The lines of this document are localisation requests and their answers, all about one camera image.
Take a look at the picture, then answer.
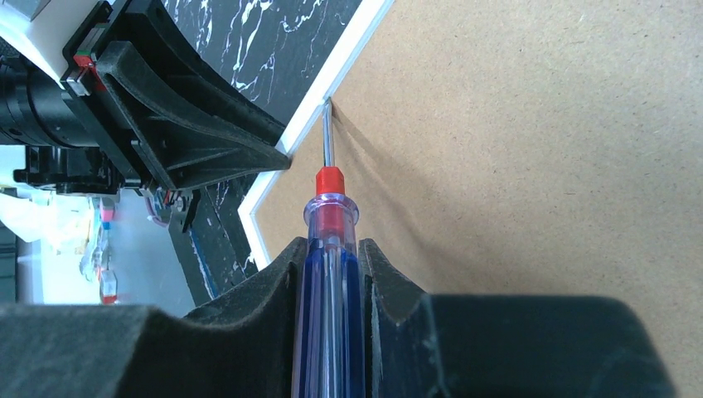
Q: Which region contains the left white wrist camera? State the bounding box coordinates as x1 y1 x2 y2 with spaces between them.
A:
1 0 100 90

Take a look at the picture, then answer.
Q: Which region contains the blue red screwdriver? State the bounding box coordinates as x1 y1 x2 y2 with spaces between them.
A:
291 99 366 397

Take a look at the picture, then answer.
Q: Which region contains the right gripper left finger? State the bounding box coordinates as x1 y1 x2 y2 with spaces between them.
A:
1 237 307 397

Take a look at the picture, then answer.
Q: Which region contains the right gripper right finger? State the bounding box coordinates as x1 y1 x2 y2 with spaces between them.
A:
358 239 676 397

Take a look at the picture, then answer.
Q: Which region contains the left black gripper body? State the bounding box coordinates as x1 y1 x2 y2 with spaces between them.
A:
1 32 143 196

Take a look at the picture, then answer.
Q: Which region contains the white picture frame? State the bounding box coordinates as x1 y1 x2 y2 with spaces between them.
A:
237 0 703 398

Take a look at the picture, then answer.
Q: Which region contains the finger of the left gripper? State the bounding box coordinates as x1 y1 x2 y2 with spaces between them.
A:
123 1 284 148
97 41 291 191

